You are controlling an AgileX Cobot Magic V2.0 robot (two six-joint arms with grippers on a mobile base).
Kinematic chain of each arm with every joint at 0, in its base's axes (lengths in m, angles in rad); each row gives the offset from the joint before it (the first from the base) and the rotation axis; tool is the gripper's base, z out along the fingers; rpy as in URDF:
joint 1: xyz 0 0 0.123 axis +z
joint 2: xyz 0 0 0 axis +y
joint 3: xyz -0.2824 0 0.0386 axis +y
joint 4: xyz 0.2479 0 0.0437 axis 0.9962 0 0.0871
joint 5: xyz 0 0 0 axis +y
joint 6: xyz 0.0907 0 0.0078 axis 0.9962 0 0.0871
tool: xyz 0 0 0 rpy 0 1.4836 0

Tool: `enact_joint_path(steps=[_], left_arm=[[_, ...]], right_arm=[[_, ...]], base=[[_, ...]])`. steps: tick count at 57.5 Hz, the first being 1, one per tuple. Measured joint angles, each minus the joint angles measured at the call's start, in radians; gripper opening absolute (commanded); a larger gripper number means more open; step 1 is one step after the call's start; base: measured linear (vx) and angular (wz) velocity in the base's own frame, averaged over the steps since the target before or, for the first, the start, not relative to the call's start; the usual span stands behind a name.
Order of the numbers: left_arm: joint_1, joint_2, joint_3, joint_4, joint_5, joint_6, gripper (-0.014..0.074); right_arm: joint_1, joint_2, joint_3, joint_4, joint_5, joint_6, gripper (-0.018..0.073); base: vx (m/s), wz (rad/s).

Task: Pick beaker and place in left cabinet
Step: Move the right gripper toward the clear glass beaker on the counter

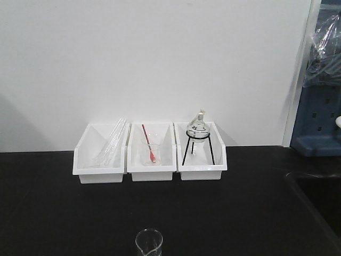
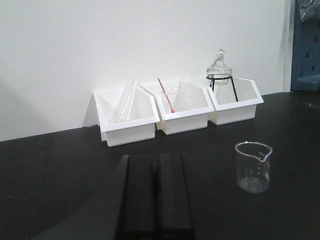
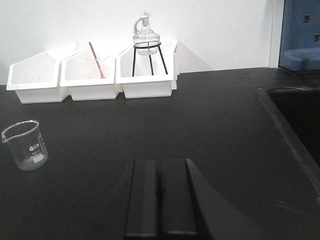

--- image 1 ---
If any middle white storage bin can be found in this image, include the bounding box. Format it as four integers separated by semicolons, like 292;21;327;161
127;122;177;181

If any white storage bin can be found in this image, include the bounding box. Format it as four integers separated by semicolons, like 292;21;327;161
174;122;228;180
127;122;177;181
72;122;130;184

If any blue pegboard drying rack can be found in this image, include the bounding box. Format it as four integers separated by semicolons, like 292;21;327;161
290;1;340;157

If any right white storage bin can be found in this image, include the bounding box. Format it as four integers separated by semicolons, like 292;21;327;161
174;122;228;180

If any glass alcohol lamp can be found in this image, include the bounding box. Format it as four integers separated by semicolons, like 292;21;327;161
186;109;210;140

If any small glass beaker in bin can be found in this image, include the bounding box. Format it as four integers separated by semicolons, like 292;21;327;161
141;140;161;166

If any clear plastic bag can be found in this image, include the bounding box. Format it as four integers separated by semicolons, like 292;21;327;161
304;12;340;87

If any black lab sink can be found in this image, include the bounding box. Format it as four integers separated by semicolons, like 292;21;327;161
286;172;340;252

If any black wire tripod stand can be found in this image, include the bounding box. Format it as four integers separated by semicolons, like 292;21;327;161
182;129;215;165

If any left white storage bin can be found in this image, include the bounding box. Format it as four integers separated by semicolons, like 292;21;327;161
72;122;130;184

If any clear glass beaker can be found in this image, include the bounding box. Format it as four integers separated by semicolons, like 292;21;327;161
135;228;164;256

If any red handled stirring tool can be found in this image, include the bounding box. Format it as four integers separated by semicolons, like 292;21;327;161
141;124;157;164

